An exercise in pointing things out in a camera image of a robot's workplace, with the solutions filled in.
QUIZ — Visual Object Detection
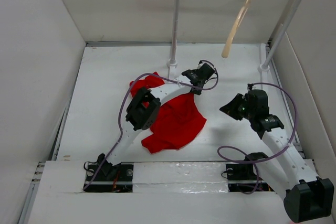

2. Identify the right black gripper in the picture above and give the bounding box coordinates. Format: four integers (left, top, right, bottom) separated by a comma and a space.
219, 93, 255, 121

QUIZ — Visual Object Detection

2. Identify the red t shirt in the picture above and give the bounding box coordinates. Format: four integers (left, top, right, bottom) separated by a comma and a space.
130, 72, 206, 154

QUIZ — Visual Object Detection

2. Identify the beige plastic clothes hanger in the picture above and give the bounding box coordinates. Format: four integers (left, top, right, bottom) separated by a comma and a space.
221, 0, 251, 59

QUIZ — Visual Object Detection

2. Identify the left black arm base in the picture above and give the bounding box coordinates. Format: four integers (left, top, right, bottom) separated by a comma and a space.
83, 154, 134, 193

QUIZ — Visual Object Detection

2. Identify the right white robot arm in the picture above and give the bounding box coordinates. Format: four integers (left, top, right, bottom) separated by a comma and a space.
220, 89, 334, 223

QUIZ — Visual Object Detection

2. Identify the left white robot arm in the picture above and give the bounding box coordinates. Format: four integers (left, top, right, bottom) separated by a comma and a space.
97, 60, 218, 180

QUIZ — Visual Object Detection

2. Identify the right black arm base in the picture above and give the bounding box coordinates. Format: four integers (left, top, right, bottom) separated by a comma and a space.
221, 152, 274, 194

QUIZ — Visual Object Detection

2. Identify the white and silver clothes rack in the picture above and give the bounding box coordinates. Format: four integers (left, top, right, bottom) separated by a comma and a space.
167, 0, 302, 77

